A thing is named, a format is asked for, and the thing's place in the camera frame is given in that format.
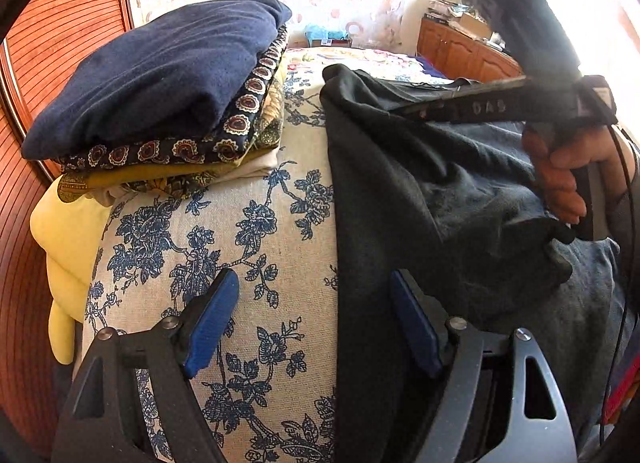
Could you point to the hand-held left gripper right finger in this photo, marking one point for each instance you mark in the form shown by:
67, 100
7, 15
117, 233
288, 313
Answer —
412, 323

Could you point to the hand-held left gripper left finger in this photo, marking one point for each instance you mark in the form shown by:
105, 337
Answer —
212, 315

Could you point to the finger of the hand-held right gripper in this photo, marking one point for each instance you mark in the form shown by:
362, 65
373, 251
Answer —
430, 107

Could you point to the black garment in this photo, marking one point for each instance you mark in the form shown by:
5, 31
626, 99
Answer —
400, 223

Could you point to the person's right hand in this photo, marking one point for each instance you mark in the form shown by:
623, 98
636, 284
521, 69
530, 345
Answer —
562, 173

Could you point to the dark blue bed sheet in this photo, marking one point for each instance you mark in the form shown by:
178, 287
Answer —
429, 66

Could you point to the wooden cabinet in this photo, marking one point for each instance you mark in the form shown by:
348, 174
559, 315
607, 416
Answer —
450, 50

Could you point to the bright window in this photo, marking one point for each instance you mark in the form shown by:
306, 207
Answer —
600, 18

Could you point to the red flowered blanket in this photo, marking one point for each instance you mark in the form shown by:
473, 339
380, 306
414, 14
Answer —
380, 60

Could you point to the clutter of small household things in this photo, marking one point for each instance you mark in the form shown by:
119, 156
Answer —
450, 13

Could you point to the blue floral bed cover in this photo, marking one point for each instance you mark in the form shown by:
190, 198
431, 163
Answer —
280, 253

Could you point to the light blue box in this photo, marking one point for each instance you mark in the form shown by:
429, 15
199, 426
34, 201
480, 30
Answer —
320, 34

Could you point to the folded beige cloth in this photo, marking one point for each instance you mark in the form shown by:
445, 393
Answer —
250, 166

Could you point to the folded mustard patterned cloth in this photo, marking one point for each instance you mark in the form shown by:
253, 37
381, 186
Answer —
150, 174

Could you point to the pale yellow cloth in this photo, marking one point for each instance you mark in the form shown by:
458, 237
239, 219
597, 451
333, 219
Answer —
70, 253

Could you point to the person's grey-blue pants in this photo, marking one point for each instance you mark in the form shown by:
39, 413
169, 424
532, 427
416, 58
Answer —
590, 298

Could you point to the folded navy paisley garment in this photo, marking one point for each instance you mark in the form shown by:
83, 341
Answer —
240, 118

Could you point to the wooden slatted door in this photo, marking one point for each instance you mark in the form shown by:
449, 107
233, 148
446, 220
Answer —
65, 8

